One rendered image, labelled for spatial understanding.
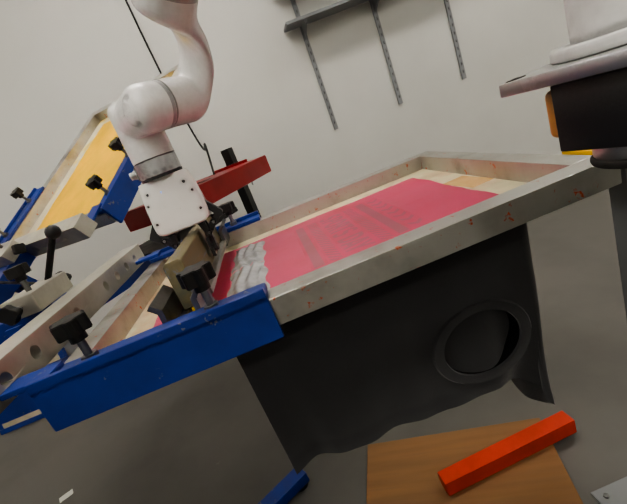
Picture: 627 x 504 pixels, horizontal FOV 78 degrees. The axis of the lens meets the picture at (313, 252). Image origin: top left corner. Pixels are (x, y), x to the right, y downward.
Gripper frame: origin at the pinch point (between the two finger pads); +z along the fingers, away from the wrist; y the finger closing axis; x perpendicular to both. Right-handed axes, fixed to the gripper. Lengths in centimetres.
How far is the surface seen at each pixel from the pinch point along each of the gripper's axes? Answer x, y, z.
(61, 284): 2.8, -27.1, -3.4
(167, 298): -21.4, -2.0, 0.5
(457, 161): 6, 56, 4
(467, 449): 25, 45, 100
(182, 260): -18.6, 1.5, -3.1
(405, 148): 200, 117, 25
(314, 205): 25.4, 26.0, 5.1
